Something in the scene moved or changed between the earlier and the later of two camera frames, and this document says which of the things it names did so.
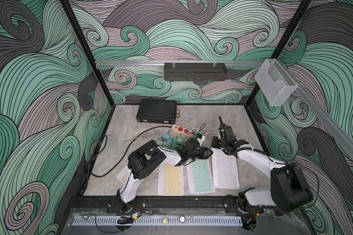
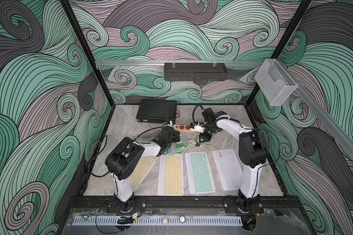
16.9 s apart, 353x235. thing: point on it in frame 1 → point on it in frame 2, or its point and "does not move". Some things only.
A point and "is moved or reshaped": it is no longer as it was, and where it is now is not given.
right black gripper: (214, 142) → (205, 138)
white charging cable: (155, 132) does not move
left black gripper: (204, 152) → (176, 136)
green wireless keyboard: (199, 177) does not move
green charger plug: (179, 140) does not move
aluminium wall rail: (155, 62) does not move
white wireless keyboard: (225, 169) is moved or reshaped
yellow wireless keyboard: (170, 179) does not move
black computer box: (157, 110) does not move
